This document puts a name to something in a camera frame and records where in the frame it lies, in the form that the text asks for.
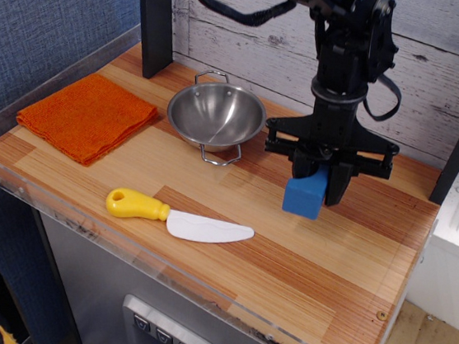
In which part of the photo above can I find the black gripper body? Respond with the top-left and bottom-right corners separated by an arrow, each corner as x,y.
265,78 -> 400,179

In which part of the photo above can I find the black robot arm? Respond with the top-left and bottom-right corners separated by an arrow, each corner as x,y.
265,0 -> 401,206

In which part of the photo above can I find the silver toy fridge front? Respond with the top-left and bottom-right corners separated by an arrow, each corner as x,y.
25,213 -> 330,344

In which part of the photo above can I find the black cable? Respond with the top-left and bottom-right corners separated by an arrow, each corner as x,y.
171,0 -> 298,33

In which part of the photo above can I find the black left post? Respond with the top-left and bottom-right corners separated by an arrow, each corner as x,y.
139,0 -> 173,79

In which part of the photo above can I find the grey dispenser button panel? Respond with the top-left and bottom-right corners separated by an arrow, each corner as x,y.
122,294 -> 212,344

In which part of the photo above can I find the clear acrylic guard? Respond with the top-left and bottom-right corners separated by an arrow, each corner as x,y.
0,28 -> 439,344

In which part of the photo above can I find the orange folded cloth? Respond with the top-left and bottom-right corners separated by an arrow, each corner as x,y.
16,73 -> 157,167

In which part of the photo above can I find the yellow white toy knife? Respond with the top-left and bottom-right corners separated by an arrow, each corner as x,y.
105,188 -> 255,243

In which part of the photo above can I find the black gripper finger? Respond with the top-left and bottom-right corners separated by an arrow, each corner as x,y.
289,149 -> 321,179
325,163 -> 354,206

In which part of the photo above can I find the stainless steel pot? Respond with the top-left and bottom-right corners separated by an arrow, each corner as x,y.
166,70 -> 267,167

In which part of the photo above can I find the blue arch block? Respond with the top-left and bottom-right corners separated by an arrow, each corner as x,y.
282,167 -> 329,220

